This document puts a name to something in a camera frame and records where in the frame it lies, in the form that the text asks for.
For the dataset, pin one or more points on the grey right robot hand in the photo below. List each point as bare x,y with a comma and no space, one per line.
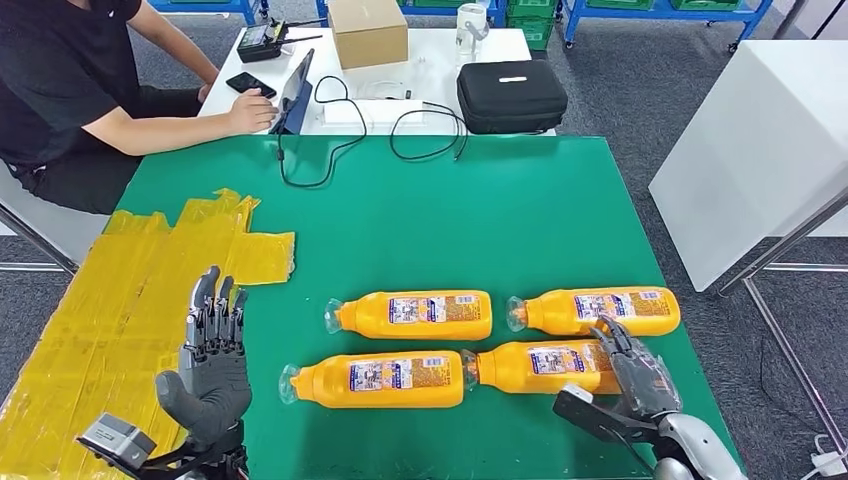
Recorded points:
646,384

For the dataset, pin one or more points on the person's left hand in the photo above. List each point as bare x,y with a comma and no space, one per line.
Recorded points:
205,93

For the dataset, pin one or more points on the person's right hand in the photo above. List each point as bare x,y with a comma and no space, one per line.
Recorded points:
253,111

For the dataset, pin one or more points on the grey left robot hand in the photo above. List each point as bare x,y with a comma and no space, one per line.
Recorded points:
215,391

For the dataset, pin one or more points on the orange detergent bottle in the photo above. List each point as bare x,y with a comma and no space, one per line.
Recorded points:
424,324
530,381
384,394
596,324

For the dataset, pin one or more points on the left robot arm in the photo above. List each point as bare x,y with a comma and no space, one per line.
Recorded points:
222,464

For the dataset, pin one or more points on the black phone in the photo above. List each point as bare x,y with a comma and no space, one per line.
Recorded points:
250,85

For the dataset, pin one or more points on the dark tablet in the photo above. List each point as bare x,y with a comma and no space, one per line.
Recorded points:
295,99

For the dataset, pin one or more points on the black radio controller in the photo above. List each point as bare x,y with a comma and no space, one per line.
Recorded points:
260,41

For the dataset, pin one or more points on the blue steel shelf rack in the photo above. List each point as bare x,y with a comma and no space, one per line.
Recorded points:
248,8
450,10
662,14

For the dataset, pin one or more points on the white flat box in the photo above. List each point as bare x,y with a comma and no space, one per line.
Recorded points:
371,114

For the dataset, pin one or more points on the yellow taped sheet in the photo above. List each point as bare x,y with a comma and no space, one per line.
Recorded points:
119,318

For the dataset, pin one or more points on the cardboard box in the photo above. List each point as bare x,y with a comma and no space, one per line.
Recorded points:
368,33

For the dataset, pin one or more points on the person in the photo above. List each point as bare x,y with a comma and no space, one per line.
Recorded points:
60,86

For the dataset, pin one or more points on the white table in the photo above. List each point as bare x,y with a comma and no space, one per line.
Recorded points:
430,56

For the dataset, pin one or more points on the white seat block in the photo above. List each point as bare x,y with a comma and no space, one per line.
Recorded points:
60,228

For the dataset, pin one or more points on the white power strip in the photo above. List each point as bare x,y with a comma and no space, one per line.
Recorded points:
831,464

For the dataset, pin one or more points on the clear white jug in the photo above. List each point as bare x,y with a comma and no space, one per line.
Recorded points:
470,30

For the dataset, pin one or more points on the white cabinet block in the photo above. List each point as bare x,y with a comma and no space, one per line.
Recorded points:
748,159

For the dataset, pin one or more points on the black zip case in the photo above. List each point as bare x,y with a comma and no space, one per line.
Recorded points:
510,96

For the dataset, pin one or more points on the green plastic crate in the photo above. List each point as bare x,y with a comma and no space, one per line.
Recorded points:
530,33
530,8
705,4
623,4

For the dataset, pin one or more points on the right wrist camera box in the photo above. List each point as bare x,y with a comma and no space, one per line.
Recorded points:
596,417

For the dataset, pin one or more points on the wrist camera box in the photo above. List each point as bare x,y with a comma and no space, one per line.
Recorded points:
122,437
596,417

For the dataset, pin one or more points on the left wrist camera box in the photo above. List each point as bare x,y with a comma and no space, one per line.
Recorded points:
122,437

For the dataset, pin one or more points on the steel tube frame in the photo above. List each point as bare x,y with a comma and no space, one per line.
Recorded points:
782,248
40,245

